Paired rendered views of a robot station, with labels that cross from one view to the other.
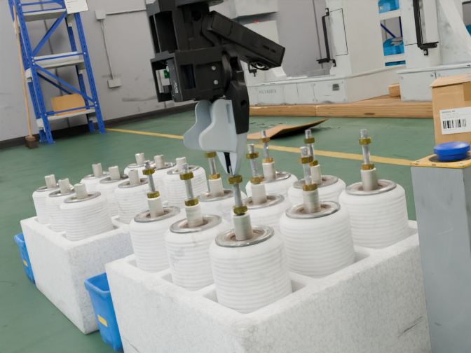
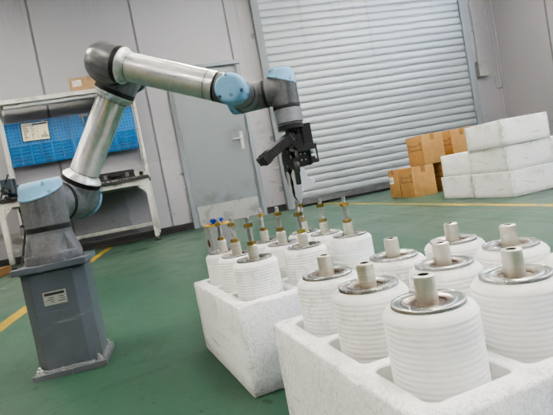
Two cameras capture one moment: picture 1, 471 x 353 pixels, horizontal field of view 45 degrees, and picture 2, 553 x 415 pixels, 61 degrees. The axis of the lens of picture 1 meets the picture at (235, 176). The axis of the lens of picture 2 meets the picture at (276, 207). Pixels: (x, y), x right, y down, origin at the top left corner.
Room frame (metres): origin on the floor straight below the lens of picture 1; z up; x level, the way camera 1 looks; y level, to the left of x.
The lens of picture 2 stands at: (1.95, 0.20, 0.40)
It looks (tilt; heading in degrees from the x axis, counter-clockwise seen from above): 3 degrees down; 192
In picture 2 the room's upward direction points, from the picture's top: 11 degrees counter-clockwise
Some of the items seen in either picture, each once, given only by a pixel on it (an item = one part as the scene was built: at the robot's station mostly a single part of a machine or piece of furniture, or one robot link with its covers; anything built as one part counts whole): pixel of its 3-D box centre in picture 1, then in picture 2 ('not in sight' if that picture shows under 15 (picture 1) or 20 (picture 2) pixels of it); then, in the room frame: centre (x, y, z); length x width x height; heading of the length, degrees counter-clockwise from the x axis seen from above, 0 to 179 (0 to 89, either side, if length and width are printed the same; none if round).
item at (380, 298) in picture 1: (276, 299); (295, 308); (0.85, -0.03, 0.09); 0.39 x 0.39 x 0.18; 34
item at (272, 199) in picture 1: (260, 202); (282, 243); (0.85, -0.03, 0.25); 0.08 x 0.08 x 0.01
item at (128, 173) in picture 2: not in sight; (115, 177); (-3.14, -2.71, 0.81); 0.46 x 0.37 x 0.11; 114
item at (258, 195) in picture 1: (258, 194); (281, 238); (0.85, -0.03, 0.26); 0.02 x 0.02 x 0.03
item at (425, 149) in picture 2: not in sight; (425, 149); (-3.10, 0.80, 0.45); 0.30 x 0.24 x 0.30; 26
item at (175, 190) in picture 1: (190, 209); (337, 333); (1.26, 0.11, 0.16); 0.10 x 0.10 x 0.18
